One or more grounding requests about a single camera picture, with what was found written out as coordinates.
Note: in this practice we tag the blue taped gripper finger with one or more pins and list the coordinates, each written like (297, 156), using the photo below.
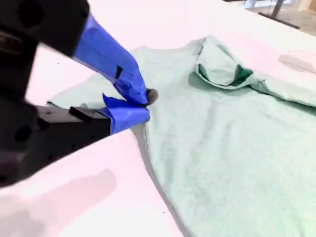
(123, 116)
(108, 51)

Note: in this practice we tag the pale green T-shirt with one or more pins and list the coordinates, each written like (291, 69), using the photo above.
(209, 148)

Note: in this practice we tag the white desk leg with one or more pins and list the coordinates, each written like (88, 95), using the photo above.
(249, 3)

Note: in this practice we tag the black desk leg frame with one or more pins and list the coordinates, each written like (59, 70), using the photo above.
(277, 7)

